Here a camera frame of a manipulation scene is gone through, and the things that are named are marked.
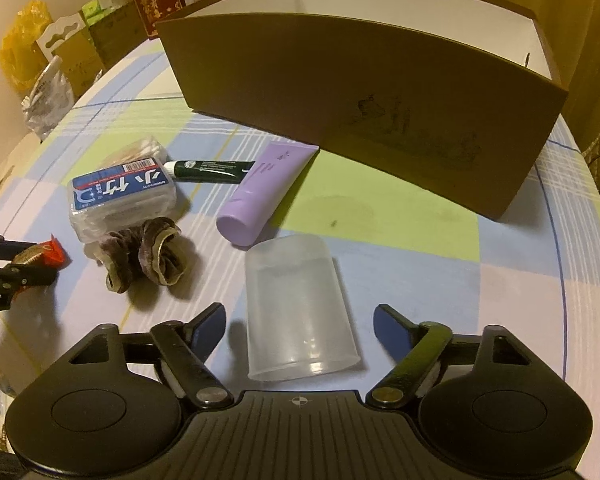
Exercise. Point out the red gift box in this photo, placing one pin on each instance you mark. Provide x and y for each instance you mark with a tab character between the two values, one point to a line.
155	0

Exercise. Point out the white plastic bag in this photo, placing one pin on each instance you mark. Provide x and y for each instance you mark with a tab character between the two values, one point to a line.
47	100

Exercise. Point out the dark green tube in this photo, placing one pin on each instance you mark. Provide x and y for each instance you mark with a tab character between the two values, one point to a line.
205	170

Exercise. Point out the green tissue packs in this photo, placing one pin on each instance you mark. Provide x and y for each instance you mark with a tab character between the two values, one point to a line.
102	7

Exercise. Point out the red snack packet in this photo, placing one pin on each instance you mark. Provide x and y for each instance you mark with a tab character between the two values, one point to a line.
50	255

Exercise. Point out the brown cardboard box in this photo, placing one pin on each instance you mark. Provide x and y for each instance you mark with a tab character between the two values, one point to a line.
330	85

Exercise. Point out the brown velvet scrunchie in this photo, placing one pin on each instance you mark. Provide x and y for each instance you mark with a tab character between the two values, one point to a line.
155	255

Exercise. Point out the plain brown carton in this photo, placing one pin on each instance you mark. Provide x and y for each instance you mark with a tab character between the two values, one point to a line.
117	35

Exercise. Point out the translucent plastic cup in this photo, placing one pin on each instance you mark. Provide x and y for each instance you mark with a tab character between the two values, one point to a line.
295	300

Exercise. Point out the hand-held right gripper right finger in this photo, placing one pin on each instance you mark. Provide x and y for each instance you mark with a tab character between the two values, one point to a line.
387	322

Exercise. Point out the clear box with blue label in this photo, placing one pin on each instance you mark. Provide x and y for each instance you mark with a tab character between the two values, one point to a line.
120	190

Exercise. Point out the purple tube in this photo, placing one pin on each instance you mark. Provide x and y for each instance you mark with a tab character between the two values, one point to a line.
260	190

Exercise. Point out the beige box with white cutout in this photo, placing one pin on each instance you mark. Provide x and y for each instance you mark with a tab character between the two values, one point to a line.
75	55

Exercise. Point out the yellow plastic bag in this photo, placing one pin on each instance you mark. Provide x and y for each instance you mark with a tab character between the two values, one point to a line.
22	45

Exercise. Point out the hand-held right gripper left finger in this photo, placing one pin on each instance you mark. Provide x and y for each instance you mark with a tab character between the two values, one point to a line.
212	325

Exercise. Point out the checked cloth desktop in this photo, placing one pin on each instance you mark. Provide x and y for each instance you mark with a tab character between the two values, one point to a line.
455	285

